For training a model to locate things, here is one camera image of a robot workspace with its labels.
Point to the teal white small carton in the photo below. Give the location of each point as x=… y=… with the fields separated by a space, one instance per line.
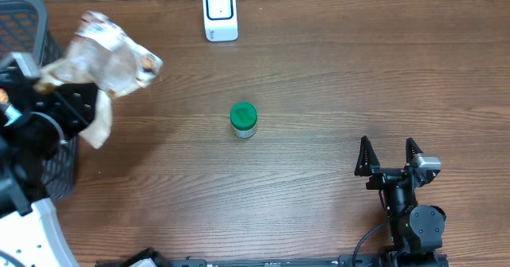
x=11 y=113

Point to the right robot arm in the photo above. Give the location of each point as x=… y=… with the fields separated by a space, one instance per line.
x=415 y=230

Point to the orange small carton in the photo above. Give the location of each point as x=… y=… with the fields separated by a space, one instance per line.
x=4 y=99

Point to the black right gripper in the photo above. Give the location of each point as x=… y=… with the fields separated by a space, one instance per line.
x=368 y=165

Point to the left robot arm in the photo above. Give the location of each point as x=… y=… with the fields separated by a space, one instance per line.
x=30 y=231

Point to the grey plastic mesh basket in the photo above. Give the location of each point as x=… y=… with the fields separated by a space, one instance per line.
x=24 y=28

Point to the clear brown snack bag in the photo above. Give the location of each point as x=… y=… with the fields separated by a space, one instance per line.
x=103 y=54

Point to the green lid jar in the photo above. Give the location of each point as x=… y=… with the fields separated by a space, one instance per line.
x=243 y=119

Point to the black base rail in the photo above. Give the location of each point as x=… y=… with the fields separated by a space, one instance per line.
x=150 y=257

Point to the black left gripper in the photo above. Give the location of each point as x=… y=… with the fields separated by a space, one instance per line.
x=64 y=103

